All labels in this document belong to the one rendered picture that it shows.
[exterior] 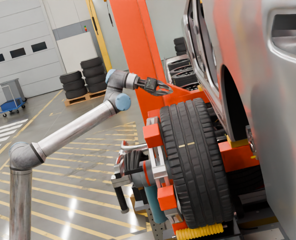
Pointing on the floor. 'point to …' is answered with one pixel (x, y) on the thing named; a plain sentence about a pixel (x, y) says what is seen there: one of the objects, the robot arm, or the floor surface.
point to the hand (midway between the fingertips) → (170, 91)
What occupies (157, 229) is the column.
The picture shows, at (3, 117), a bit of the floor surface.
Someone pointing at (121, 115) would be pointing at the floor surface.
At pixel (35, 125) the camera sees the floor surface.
